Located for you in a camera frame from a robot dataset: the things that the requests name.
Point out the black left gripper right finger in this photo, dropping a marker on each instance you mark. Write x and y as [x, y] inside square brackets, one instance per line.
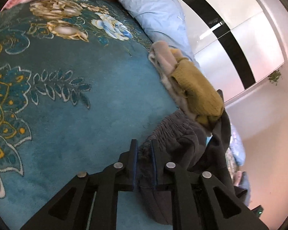
[199, 200]

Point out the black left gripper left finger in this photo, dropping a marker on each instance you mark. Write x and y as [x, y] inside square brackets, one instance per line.
[89, 201]

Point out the mustard yellow knit garment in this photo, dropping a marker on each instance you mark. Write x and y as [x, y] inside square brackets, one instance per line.
[203, 103]

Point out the teal floral bed blanket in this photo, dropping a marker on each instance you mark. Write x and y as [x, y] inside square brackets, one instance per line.
[71, 99]

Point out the green hanging plant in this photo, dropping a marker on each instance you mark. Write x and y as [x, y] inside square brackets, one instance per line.
[274, 77]

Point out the beige fleece garment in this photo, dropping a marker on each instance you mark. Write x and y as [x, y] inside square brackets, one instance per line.
[164, 62]

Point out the white wardrobe with black stripe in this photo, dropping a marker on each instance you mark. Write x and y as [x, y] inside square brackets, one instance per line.
[233, 42]

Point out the light blue floral quilt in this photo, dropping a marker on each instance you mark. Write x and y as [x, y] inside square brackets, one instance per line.
[162, 20]

